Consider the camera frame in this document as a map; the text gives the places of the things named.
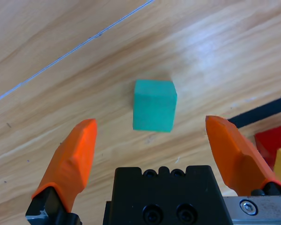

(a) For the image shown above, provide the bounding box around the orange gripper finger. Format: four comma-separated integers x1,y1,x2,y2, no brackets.
205,115,281,196
25,119,98,225

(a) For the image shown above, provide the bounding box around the red cube block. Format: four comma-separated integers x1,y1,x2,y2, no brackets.
254,124,281,169

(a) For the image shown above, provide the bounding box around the green cube block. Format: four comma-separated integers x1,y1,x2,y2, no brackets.
133,79,178,133

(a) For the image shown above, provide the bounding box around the black tape rectangle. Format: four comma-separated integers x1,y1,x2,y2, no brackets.
227,93,281,129

